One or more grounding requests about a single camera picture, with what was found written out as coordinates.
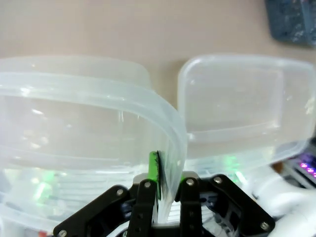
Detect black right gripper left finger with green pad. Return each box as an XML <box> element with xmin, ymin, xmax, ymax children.
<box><xmin>53</xmin><ymin>150</ymin><xmax>163</xmax><ymax>237</ymax></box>

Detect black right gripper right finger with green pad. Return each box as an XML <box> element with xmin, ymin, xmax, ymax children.
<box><xmin>174</xmin><ymin>173</ymin><xmax>276</xmax><ymax>237</ymax></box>

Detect keyboard with purple lights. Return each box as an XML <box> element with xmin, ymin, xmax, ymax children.
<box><xmin>293</xmin><ymin>153</ymin><xmax>316</xmax><ymax>179</ymax></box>

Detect small clear plastic container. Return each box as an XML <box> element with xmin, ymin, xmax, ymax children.
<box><xmin>177</xmin><ymin>54</ymin><xmax>316</xmax><ymax>161</ymax></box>

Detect blue speckled fabric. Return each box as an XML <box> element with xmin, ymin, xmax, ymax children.
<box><xmin>265</xmin><ymin>0</ymin><xmax>316</xmax><ymax>46</ymax></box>

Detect large clear plastic container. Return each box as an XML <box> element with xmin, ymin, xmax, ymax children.
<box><xmin>0</xmin><ymin>55</ymin><xmax>189</xmax><ymax>234</ymax></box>

